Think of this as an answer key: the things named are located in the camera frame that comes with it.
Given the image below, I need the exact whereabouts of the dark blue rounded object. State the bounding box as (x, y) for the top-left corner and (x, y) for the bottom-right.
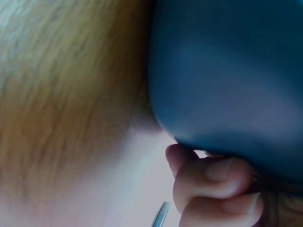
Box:
(146, 0), (303, 196)

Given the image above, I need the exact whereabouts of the person's right hand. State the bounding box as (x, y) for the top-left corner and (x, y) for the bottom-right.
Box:
(165, 143), (303, 227)

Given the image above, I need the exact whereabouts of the thin silver metal object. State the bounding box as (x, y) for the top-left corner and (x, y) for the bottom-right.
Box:
(150, 201), (171, 227)

